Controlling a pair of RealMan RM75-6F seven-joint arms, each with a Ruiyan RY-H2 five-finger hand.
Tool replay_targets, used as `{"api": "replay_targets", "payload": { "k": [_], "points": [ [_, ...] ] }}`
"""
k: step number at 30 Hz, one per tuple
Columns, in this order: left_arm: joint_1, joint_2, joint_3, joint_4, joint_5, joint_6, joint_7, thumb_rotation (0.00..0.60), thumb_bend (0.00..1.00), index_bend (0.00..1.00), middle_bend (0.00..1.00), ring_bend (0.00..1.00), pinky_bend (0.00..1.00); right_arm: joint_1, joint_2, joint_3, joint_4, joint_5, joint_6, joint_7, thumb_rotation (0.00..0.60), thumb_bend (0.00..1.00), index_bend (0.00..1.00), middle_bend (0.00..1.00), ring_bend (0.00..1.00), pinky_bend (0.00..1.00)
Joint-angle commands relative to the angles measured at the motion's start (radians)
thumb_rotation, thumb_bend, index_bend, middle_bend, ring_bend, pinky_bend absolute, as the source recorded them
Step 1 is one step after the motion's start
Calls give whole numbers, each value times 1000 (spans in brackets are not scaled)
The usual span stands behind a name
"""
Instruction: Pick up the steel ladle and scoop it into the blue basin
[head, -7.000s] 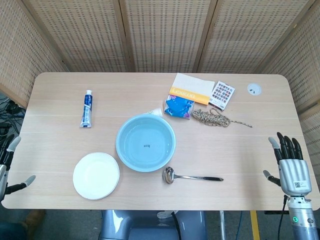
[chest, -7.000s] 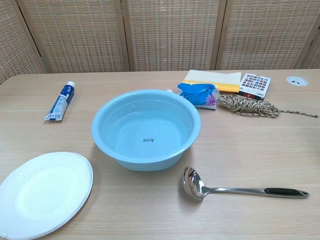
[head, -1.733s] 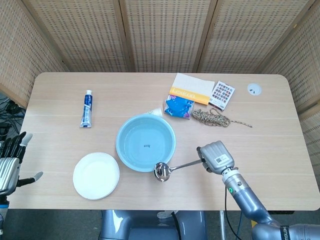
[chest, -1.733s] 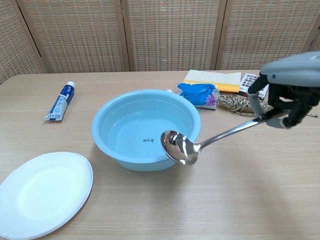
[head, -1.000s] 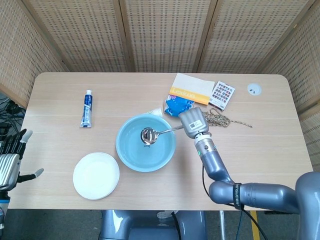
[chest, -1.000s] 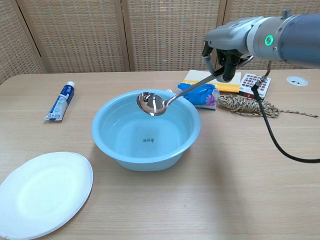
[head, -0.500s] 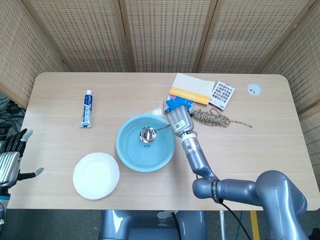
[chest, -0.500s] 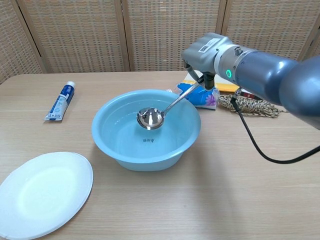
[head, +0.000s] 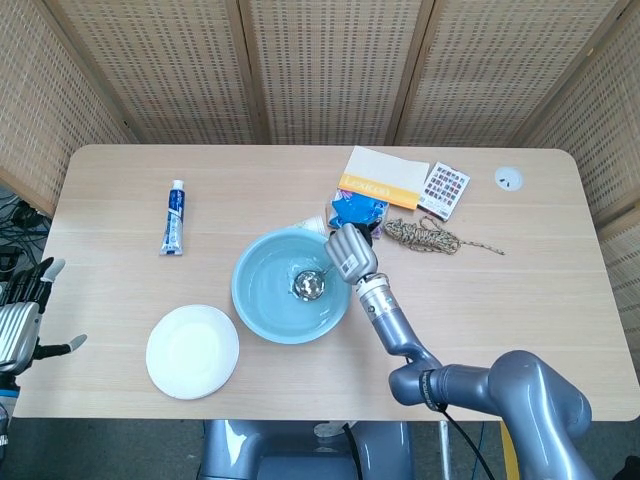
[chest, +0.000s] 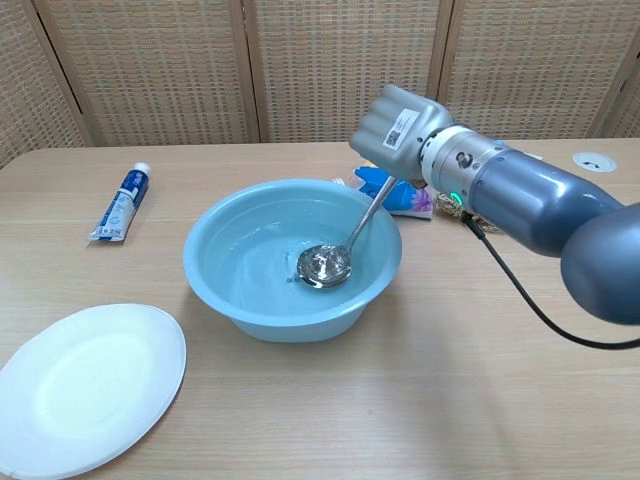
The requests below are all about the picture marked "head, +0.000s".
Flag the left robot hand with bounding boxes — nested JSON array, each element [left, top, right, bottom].
[[0, 257, 88, 375]]

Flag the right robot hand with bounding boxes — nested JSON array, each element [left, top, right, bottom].
[[324, 222, 378, 285]]

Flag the metal ladle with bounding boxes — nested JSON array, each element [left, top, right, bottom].
[[292, 264, 337, 303]]

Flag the light blue bowl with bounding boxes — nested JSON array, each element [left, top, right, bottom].
[[231, 226, 353, 346]]

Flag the blue plastic packet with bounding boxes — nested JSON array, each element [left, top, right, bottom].
[[327, 188, 391, 239]]

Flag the white paper cup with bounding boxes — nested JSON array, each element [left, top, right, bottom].
[[293, 215, 325, 236]]

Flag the yellow white Lexicon book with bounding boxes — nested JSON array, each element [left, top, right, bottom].
[[337, 145, 431, 211]]

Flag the card with colourful squares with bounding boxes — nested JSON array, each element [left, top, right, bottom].
[[417, 160, 472, 222]]

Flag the white round plate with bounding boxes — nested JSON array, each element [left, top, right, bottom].
[[145, 304, 241, 400]]

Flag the blue white toothpaste tube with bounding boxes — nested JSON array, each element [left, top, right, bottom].
[[159, 179, 187, 257]]

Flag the woven bamboo folding screen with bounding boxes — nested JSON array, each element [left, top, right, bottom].
[[0, 0, 640, 321]]

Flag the grey robot torso base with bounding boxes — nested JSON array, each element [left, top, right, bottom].
[[197, 420, 414, 480]]

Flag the coiled braided rope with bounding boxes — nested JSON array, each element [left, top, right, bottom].
[[382, 216, 506, 257]]

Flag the black floor cables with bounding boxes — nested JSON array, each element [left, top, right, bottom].
[[0, 189, 54, 281]]

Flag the white table cable grommet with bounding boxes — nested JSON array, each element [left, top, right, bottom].
[[494, 166, 525, 191]]

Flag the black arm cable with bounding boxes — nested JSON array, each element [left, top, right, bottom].
[[405, 355, 501, 480]]

